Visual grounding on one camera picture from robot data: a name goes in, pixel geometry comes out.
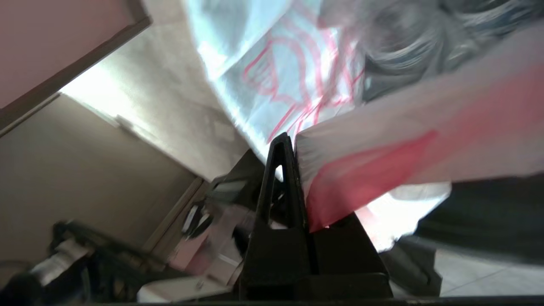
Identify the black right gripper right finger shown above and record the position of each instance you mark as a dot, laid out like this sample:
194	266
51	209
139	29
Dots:
348	255

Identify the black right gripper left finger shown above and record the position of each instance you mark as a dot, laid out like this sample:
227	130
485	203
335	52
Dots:
276	255

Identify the used white red-print trash bag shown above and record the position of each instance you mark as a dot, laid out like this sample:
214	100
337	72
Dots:
276	63

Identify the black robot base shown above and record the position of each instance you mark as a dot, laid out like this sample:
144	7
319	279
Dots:
242	178

